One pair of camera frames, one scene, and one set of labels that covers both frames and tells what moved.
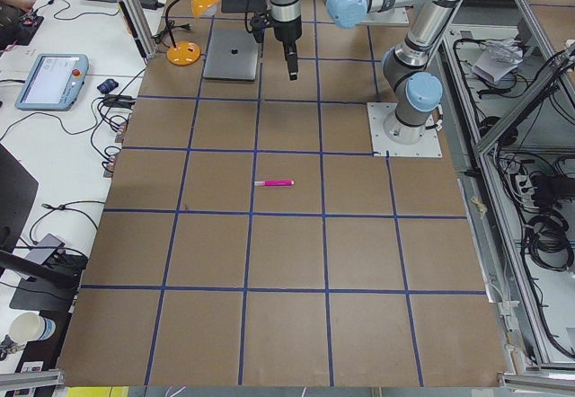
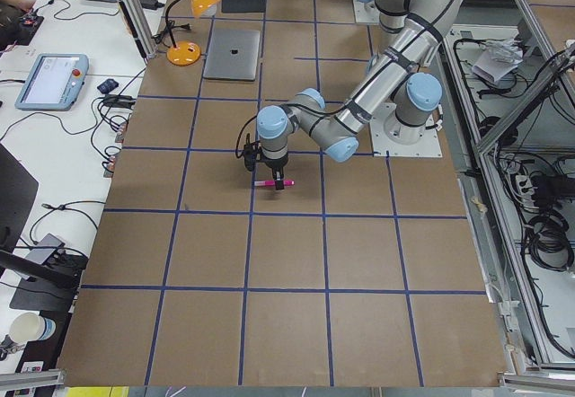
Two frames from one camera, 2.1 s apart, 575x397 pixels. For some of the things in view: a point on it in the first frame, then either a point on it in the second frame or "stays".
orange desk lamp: x=188 y=53 stays
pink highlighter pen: x=274 y=182 stays
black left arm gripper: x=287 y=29 -> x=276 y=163
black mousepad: x=243 y=2 stays
